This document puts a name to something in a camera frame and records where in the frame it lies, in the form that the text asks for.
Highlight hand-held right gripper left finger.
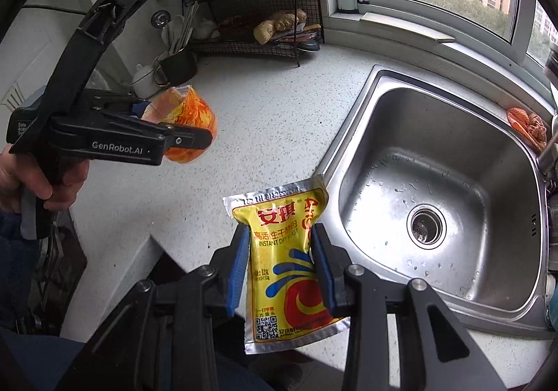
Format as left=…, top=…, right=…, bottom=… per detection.
left=56, top=223, right=251, bottom=391

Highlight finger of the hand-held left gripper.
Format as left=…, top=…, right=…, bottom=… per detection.
left=131, top=116, right=213, bottom=152
left=89, top=88, right=151, bottom=119

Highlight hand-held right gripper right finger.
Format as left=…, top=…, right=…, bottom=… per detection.
left=310, top=223, right=498, bottom=391

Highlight orange plastic cup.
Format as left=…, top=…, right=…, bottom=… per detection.
left=139, top=85, right=219, bottom=163

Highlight yellow foil packet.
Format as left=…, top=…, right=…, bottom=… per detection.
left=222, top=174, right=352, bottom=356

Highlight person's left hand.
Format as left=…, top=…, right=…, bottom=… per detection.
left=0, top=143, right=90, bottom=213

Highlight white ceramic lidded pot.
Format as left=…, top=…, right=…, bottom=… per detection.
left=131, top=64, right=162, bottom=99

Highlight bundle of chopsticks and spoons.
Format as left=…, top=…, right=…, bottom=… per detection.
left=162, top=1, right=201, bottom=56

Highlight garlic bulb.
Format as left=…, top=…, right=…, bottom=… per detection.
left=192, top=21, right=221, bottom=41

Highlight sink drain strainer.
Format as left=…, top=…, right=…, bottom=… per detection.
left=407, top=206, right=447, bottom=249

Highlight dried red chilies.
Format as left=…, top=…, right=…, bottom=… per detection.
left=216, top=15, right=256, bottom=39

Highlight ginger root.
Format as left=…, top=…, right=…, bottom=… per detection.
left=254, top=9, right=308, bottom=45

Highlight stainless steel sink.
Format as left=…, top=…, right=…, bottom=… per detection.
left=316, top=64, right=554, bottom=339

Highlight small seasoning packets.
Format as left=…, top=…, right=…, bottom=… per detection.
left=272, top=25, right=323, bottom=53

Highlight teal dish soap bottle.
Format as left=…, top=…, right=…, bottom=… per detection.
left=543, top=273, right=558, bottom=331

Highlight orange dish cloth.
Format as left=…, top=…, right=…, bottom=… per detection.
left=506, top=107, right=548, bottom=150

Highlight green trees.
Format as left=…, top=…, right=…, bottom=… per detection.
left=370, top=0, right=558, bottom=56

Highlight dark green mug gold handle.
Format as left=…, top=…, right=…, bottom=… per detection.
left=152, top=47, right=199, bottom=87

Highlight black wall cable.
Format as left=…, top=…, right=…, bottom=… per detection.
left=22, top=3, right=88, bottom=16

